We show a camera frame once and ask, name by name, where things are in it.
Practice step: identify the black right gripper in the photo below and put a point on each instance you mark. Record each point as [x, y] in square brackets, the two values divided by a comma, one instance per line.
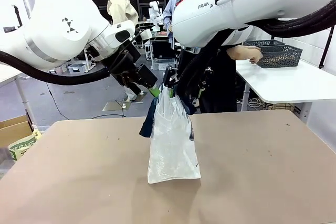
[170, 77]

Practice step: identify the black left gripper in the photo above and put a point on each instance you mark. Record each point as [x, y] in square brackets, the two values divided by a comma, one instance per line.
[141, 75]

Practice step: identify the translucent white shopping bag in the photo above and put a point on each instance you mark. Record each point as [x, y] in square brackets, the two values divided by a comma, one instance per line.
[170, 142]

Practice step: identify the grey plastic basket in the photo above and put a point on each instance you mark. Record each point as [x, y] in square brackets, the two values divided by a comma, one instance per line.
[265, 42]
[283, 56]

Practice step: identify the person's bare forearm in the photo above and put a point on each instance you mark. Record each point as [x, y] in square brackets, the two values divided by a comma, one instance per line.
[240, 52]

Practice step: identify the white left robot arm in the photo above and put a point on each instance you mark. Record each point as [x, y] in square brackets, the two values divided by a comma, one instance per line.
[65, 11]

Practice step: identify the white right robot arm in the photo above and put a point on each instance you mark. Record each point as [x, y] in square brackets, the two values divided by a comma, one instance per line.
[262, 1]

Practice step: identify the person's hand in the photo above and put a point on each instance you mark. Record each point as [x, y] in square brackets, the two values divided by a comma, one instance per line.
[256, 54]

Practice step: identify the clear plastic storage box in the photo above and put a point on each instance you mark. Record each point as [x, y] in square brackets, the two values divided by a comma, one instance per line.
[161, 64]

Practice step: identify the black equipment case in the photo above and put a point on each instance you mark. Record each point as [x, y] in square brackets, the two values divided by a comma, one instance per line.
[160, 49]

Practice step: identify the metal floor plate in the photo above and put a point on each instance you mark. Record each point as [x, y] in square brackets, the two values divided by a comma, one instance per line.
[113, 106]

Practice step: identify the background work table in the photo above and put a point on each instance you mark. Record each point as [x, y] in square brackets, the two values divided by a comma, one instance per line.
[155, 34]

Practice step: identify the small white background robot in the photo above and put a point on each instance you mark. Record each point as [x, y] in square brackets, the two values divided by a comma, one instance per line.
[155, 14]

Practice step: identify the white floor bin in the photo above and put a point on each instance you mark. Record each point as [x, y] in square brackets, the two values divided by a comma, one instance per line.
[77, 68]

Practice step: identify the person in blue shirt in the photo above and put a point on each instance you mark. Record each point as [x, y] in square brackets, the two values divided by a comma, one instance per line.
[168, 11]

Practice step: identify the white side table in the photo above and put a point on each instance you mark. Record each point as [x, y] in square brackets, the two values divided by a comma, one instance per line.
[283, 85]

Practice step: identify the boxes under side table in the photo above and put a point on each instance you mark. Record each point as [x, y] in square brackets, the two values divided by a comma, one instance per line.
[286, 108]

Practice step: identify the white table with leg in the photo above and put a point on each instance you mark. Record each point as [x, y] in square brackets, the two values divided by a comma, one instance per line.
[25, 98]

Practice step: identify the green white printed sack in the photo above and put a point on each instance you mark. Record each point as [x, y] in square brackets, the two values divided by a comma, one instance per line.
[23, 146]

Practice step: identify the brown cardboard box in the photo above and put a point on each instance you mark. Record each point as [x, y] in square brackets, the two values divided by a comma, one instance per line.
[13, 129]

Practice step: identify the black slanted pole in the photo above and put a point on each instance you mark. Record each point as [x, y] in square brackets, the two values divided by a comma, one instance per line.
[326, 48]

